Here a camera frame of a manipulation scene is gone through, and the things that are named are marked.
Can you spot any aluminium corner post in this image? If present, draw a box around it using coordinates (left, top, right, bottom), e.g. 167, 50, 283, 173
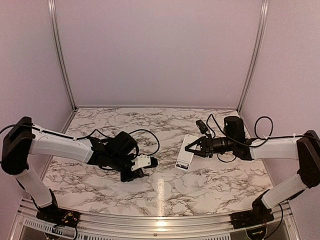
236, 0, 270, 113
47, 0, 77, 112

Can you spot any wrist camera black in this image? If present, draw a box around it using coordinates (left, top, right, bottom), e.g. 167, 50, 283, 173
195, 119, 208, 135
148, 157, 158, 168

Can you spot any aluminium front table rail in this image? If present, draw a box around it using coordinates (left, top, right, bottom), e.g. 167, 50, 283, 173
9, 199, 300, 240

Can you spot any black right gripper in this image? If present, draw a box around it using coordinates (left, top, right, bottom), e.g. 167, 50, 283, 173
185, 133, 236, 158

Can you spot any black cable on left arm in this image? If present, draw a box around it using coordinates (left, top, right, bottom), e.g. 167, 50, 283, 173
91, 128, 161, 158

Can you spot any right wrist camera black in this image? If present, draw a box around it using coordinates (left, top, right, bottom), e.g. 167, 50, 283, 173
195, 119, 208, 135

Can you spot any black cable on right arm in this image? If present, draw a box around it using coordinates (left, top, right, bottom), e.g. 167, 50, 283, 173
254, 115, 274, 141

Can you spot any white remote control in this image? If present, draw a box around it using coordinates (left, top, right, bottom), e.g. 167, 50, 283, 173
175, 134, 198, 172

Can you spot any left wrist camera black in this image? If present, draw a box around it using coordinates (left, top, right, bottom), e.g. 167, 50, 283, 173
148, 157, 158, 168

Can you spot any aluminium corner post right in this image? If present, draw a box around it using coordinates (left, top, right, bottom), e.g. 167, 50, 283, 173
236, 0, 270, 113

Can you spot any aluminium corner post left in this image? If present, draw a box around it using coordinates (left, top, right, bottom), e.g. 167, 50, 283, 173
47, 0, 77, 112

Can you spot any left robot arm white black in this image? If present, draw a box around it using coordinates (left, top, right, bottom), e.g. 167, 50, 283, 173
0, 116, 151, 224

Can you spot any white perforated cable duct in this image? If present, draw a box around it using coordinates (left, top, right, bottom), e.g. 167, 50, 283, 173
19, 218, 231, 240

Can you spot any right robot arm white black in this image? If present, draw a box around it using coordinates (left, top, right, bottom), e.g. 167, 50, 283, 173
180, 116, 320, 229

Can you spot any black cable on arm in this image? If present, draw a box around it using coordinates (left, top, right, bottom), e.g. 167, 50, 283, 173
254, 115, 274, 141
91, 128, 161, 158

